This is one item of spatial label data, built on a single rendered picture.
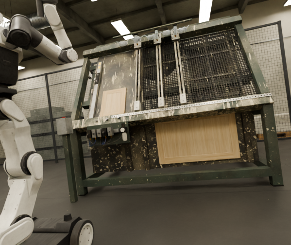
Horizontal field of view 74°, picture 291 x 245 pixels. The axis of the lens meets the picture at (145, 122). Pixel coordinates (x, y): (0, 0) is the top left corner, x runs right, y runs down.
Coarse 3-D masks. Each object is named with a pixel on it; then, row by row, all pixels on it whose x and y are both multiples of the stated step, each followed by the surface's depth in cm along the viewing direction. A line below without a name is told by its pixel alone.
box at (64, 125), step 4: (56, 120) 208; (60, 120) 207; (64, 120) 206; (68, 120) 211; (56, 124) 208; (60, 124) 207; (64, 124) 206; (68, 124) 210; (60, 128) 207; (64, 128) 206; (68, 128) 209; (72, 128) 216; (60, 132) 207; (64, 132) 206; (68, 132) 209; (72, 132) 216
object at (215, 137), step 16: (160, 128) 228; (176, 128) 224; (192, 128) 220; (208, 128) 217; (224, 128) 213; (160, 144) 228; (176, 144) 225; (192, 144) 221; (208, 144) 217; (224, 144) 213; (160, 160) 229; (176, 160) 225; (192, 160) 221
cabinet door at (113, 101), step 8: (120, 88) 243; (104, 96) 243; (112, 96) 240; (120, 96) 237; (104, 104) 237; (112, 104) 234; (120, 104) 230; (104, 112) 230; (112, 112) 227; (120, 112) 224
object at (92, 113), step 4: (100, 68) 269; (100, 72) 266; (100, 76) 264; (96, 84) 255; (96, 88) 251; (96, 92) 247; (96, 96) 245; (92, 100) 242; (96, 100) 243; (92, 104) 239; (96, 104) 242; (92, 108) 235; (92, 112) 232; (92, 116) 229
